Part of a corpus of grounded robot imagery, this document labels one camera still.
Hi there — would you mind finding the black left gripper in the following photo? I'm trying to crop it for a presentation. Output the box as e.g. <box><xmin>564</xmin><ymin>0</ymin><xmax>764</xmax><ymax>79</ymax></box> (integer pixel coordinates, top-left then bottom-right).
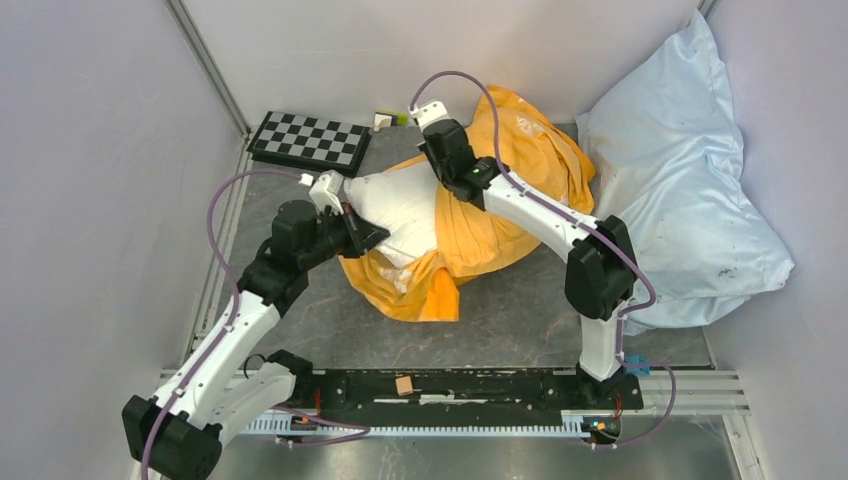
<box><xmin>298</xmin><ymin>200</ymin><xmax>388</xmax><ymax>270</ymax></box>

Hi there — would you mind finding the white pillow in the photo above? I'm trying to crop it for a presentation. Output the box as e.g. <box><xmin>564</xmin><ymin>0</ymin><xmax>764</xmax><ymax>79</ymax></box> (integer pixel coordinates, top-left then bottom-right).
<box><xmin>343</xmin><ymin>161</ymin><xmax>441</xmax><ymax>268</ymax></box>

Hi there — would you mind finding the orange Mickey Mouse pillowcase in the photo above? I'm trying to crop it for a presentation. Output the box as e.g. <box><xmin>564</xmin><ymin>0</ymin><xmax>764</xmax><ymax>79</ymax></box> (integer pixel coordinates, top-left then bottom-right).
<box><xmin>337</xmin><ymin>84</ymin><xmax>598</xmax><ymax>324</ymax></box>

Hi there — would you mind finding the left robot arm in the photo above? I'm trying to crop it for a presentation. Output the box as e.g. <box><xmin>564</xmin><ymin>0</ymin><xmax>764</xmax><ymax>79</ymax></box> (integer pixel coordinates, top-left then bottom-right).
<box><xmin>122</xmin><ymin>200</ymin><xmax>390</xmax><ymax>479</ymax></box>

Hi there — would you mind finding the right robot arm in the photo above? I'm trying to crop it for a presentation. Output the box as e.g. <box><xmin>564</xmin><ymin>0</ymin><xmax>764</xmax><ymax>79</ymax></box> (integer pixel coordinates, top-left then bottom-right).
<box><xmin>419</xmin><ymin>119</ymin><xmax>640</xmax><ymax>408</ymax></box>

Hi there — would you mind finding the light blue pillow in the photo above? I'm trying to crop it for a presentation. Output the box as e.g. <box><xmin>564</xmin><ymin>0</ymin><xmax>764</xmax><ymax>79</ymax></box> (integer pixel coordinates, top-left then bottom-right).
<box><xmin>576</xmin><ymin>13</ymin><xmax>794</xmax><ymax>336</ymax></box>

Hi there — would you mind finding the black and white checkerboard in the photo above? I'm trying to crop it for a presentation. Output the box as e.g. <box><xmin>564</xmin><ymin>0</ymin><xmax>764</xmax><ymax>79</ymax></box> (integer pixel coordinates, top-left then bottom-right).
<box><xmin>247</xmin><ymin>111</ymin><xmax>371</xmax><ymax>177</ymax></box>

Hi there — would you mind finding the white and green block toy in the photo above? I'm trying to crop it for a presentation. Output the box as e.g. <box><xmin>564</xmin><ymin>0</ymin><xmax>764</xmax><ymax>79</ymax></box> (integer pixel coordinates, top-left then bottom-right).
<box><xmin>373</xmin><ymin>110</ymin><xmax>408</xmax><ymax>132</ymax></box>

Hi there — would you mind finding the small wooden cube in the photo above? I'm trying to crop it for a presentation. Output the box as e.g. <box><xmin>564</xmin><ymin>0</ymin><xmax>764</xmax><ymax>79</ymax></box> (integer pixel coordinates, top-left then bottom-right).
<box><xmin>395</xmin><ymin>376</ymin><xmax>414</xmax><ymax>396</ymax></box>

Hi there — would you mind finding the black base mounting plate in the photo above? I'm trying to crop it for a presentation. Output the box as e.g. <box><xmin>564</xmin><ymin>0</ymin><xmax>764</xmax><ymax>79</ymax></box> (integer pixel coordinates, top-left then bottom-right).
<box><xmin>282</xmin><ymin>367</ymin><xmax>644</xmax><ymax>427</ymax></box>

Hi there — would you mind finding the blue connector clip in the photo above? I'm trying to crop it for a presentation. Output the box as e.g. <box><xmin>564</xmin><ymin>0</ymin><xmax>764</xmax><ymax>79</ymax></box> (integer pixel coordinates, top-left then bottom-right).
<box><xmin>624</xmin><ymin>355</ymin><xmax>652</xmax><ymax>376</ymax></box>

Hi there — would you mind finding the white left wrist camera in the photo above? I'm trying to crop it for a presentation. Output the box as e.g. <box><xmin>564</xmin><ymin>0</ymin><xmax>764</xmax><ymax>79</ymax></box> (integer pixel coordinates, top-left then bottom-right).
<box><xmin>298</xmin><ymin>170</ymin><xmax>344</xmax><ymax>214</ymax></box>

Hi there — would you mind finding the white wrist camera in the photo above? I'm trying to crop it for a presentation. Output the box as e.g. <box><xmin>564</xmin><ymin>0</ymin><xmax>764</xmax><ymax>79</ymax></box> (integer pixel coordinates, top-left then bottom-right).
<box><xmin>298</xmin><ymin>170</ymin><xmax>344</xmax><ymax>214</ymax></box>
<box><xmin>409</xmin><ymin>100</ymin><xmax>451</xmax><ymax>131</ymax></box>

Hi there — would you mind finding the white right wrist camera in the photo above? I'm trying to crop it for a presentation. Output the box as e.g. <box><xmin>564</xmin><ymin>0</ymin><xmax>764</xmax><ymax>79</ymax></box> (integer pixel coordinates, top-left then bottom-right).
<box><xmin>409</xmin><ymin>100</ymin><xmax>451</xmax><ymax>131</ymax></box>

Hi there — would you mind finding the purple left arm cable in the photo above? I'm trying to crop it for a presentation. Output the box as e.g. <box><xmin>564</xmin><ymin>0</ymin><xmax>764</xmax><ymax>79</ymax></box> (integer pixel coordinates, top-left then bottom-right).
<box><xmin>140</xmin><ymin>168</ymin><xmax>306</xmax><ymax>480</ymax></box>

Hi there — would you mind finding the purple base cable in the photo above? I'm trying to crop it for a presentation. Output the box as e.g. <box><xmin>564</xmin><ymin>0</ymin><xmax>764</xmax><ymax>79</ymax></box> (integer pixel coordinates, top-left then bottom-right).
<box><xmin>274</xmin><ymin>405</ymin><xmax>372</xmax><ymax>448</ymax></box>

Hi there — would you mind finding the white toothed cable rail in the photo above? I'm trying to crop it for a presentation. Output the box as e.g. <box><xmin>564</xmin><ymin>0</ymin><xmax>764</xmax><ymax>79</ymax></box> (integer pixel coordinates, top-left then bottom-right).
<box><xmin>241</xmin><ymin>411</ymin><xmax>622</xmax><ymax>439</ymax></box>

